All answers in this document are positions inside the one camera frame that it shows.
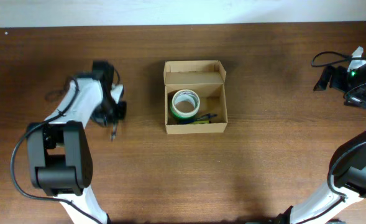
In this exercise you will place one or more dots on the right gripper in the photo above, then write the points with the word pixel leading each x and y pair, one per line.
pixel 336 78

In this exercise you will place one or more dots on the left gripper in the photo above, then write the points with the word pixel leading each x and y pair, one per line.
pixel 114 115

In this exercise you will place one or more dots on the black pen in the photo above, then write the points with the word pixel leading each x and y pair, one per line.
pixel 114 131

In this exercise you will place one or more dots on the green tape roll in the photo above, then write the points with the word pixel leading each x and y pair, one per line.
pixel 183 116

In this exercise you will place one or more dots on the cream masking tape roll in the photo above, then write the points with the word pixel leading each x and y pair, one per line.
pixel 186 100

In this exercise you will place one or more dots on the yellow and black glue stick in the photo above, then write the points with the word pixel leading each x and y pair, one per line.
pixel 201 122

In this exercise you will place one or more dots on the blue pen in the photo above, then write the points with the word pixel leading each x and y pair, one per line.
pixel 205 117

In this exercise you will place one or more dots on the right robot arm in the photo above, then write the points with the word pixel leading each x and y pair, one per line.
pixel 346 178

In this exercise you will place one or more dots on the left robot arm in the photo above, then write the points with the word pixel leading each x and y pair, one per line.
pixel 59 157

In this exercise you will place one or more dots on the open cardboard box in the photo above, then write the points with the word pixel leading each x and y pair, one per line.
pixel 206 78

